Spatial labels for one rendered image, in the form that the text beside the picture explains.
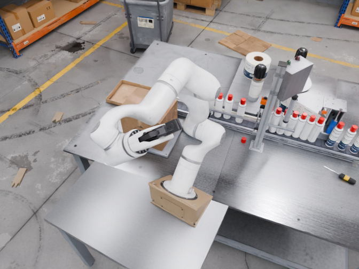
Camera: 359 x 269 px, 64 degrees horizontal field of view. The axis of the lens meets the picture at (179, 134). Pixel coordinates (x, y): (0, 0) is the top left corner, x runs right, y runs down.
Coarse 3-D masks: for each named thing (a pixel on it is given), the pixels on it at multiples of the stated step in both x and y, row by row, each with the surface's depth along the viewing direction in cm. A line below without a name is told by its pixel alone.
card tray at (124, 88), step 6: (120, 84) 240; (126, 84) 241; (132, 84) 239; (138, 84) 237; (114, 90) 233; (120, 90) 236; (126, 90) 236; (132, 90) 236; (108, 96) 227; (114, 96) 231; (120, 96) 231; (126, 96) 231; (108, 102) 226; (114, 102) 224; (120, 102) 221
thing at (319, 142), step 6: (180, 108) 215; (186, 108) 215; (222, 114) 212; (222, 120) 207; (228, 120) 207; (234, 120) 207; (246, 120) 207; (246, 126) 204; (252, 126) 204; (270, 132) 199; (288, 138) 196; (294, 138) 196; (318, 138) 196; (312, 144) 192; (318, 144) 192; (324, 144) 192; (336, 144) 192; (336, 150) 189; (348, 150) 189
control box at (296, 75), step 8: (296, 64) 151; (304, 64) 151; (312, 64) 152; (288, 72) 147; (296, 72) 147; (304, 72) 152; (288, 80) 149; (296, 80) 153; (304, 80) 158; (280, 88) 156; (288, 88) 153; (296, 88) 159; (280, 96) 159; (288, 96) 160
